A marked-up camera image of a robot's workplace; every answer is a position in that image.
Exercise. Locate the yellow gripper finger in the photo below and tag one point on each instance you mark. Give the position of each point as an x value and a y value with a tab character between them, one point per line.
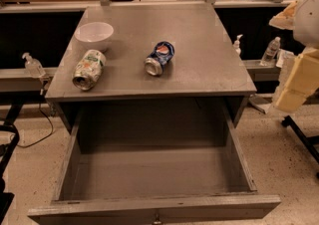
298	80
285	19

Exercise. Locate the blue pepsi can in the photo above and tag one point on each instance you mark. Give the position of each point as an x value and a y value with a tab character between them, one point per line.
155	62

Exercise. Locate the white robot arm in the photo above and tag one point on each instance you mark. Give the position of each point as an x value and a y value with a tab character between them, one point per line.
306	23

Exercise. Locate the open grey top drawer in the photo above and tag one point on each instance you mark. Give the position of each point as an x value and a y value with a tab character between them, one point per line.
154	162

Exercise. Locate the green white crushed can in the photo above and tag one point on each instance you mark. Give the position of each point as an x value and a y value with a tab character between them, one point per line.
89	70

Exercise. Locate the white wipes packet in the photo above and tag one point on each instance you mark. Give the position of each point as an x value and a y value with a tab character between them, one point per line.
282	56

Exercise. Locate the clear plastic water bottle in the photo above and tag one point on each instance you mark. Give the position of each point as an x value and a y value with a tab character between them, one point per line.
271	51

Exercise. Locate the white pump bottle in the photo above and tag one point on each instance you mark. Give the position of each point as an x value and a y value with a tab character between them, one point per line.
236	44

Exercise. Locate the white bowl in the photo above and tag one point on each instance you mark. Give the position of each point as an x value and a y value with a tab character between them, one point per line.
95	35

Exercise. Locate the clear sanitizer pump bottle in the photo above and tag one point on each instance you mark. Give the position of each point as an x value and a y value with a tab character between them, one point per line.
33	66

